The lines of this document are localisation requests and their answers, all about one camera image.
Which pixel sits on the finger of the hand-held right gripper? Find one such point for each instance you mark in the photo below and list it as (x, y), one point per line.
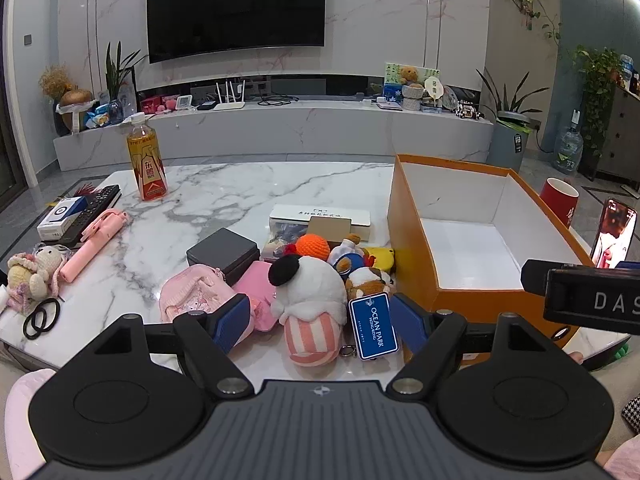
(535, 278)

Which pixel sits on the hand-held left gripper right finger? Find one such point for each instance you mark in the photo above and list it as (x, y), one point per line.
(407, 322)

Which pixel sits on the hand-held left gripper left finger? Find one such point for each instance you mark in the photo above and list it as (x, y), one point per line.
(233, 322)

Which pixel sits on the blue rectangular tag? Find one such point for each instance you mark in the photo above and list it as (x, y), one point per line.
(373, 326)

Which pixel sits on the pink zip case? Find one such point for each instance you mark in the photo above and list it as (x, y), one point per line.
(252, 290)

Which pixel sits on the pink mini backpack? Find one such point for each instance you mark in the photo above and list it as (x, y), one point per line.
(192, 290)

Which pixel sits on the brown and white hamster plush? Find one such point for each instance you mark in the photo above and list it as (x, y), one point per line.
(367, 282)

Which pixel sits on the yellow round toy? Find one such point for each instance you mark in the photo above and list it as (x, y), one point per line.
(380, 258)

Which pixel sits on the dark grey square box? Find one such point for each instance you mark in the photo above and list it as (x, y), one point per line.
(222, 252)

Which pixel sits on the orange cardboard storage box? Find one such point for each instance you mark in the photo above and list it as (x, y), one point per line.
(411, 240)

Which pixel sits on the panda plush with striped base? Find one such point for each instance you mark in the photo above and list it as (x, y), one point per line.
(309, 285)

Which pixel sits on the orange crochet fruit toy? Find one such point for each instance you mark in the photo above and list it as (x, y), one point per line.
(311, 247)

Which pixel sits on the brown cardboard box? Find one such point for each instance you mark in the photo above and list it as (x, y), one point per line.
(330, 230)

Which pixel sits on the smartphone with lit screen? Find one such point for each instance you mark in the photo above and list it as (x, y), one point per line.
(612, 235)

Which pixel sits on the red cup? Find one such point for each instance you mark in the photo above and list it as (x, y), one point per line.
(557, 205)

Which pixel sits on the dark patterned pouch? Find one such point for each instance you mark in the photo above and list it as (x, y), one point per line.
(280, 240)

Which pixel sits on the houndstooth cloth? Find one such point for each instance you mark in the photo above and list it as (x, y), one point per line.
(632, 412)

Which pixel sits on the large water jug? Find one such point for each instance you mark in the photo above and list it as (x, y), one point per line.
(567, 147)

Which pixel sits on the grey pedal trash can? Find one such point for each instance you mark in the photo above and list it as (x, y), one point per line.
(507, 145)

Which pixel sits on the long white box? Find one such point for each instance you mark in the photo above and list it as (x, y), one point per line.
(320, 212)

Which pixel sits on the pink selfie stick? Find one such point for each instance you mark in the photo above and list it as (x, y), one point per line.
(95, 240)

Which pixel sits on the grey drawer cabinet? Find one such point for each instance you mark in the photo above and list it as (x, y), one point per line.
(622, 135)

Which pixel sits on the black remote control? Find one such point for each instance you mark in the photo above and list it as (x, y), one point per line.
(92, 212)

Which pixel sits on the orange drink bottle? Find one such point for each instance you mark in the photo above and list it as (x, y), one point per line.
(146, 165)

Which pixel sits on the black and white checkered toy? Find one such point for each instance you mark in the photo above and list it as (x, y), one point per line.
(469, 111)

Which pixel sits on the long-leaf potted plant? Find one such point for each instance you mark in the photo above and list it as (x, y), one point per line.
(500, 97)

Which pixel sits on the decorative plate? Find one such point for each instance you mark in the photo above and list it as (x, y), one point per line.
(450, 97)

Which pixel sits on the white and blue small box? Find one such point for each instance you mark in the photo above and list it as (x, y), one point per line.
(60, 217)

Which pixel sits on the white marble television console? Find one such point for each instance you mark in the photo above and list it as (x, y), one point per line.
(300, 130)

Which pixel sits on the cream crochet doll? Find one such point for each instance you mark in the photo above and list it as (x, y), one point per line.
(35, 272)

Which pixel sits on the green ivy plant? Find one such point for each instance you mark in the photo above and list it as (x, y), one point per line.
(597, 75)

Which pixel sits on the white router with antennas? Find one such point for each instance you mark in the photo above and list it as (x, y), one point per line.
(230, 105)

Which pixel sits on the round white paddle fan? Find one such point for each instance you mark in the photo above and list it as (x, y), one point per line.
(432, 86)

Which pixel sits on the small white desk clock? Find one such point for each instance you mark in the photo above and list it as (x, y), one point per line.
(183, 102)

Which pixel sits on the pink toys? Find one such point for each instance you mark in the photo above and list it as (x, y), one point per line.
(152, 105)

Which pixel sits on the pink cloth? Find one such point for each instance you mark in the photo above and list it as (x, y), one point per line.
(20, 425)

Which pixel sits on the brown teddy bear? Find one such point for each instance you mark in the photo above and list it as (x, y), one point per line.
(410, 75)

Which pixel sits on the green picture card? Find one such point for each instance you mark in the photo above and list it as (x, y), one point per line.
(392, 72)

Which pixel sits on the brown round vase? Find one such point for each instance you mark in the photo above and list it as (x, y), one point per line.
(76, 97)

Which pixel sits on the tall green leaf plant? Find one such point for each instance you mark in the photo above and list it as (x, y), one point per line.
(117, 72)

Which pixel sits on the hanging vine plant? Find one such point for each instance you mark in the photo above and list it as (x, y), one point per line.
(530, 2)

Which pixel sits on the dried flower bunch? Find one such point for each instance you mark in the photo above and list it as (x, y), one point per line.
(56, 80)

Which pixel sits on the wall-mounted black television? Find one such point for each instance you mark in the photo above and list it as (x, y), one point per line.
(235, 7)

